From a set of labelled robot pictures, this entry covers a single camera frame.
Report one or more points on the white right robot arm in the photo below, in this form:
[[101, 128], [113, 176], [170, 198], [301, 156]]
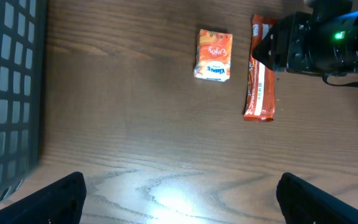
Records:
[[324, 41]]

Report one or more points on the grey plastic mesh basket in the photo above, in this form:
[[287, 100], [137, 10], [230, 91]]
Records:
[[22, 43]]

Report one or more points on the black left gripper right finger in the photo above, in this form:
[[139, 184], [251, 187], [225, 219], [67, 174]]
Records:
[[301, 202]]

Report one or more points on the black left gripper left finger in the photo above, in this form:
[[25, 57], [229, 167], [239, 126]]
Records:
[[60, 202]]

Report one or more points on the orange tissue pack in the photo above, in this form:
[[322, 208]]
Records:
[[213, 58]]

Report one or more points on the orange chocolate bar wrapper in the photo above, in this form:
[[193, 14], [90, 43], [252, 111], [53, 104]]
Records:
[[260, 100]]

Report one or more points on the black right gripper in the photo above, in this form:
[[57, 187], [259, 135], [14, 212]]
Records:
[[285, 46]]

